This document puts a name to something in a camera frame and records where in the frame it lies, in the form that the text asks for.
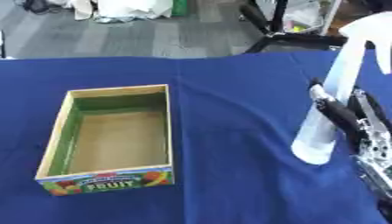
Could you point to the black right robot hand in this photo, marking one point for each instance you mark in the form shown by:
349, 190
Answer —
343, 116

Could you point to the white spray bottle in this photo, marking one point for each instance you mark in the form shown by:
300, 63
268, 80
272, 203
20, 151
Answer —
331, 96

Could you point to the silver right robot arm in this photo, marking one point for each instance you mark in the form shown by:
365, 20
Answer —
377, 163

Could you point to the cardboard box with green inside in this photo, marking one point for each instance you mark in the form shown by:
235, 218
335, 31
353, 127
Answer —
109, 140

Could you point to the green container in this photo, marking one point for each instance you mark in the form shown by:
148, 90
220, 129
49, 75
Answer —
179, 7

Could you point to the white bag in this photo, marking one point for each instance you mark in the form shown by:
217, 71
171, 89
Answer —
127, 10

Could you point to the dark bag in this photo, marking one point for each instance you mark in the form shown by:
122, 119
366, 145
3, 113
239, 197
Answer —
35, 5

